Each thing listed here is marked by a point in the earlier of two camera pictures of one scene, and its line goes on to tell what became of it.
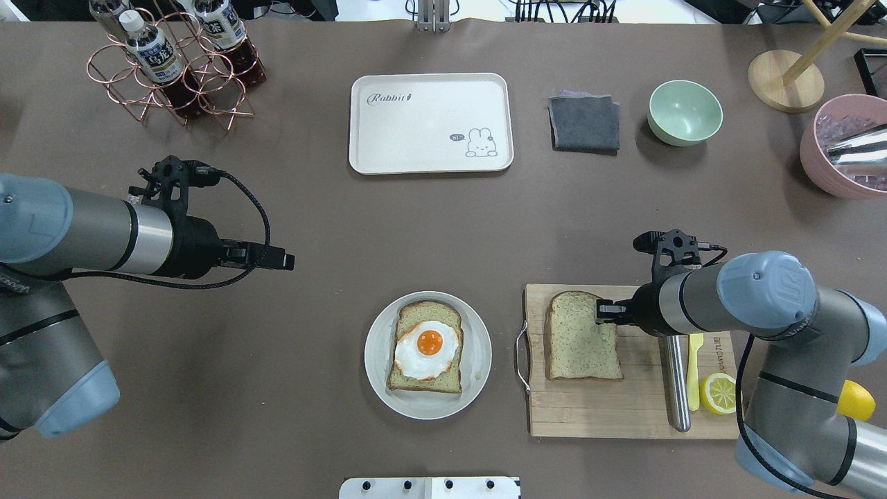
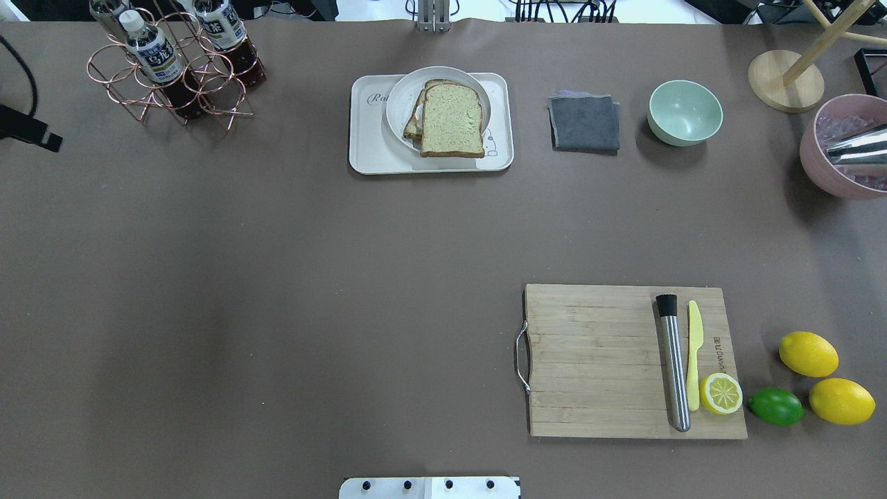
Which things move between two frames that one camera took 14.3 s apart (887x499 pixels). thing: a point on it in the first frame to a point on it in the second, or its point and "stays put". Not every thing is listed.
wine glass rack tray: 871,65 stays put
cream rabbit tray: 430,123 stays put
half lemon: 718,394 stays put
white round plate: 427,355 to 405,93
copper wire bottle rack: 174,62 stays put
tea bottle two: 220,24 stays put
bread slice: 449,380 to 412,130
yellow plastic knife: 692,381 stays put
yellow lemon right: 856,401 stays put
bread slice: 576,346 to 452,122
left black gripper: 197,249 to 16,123
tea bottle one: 163,63 stays put
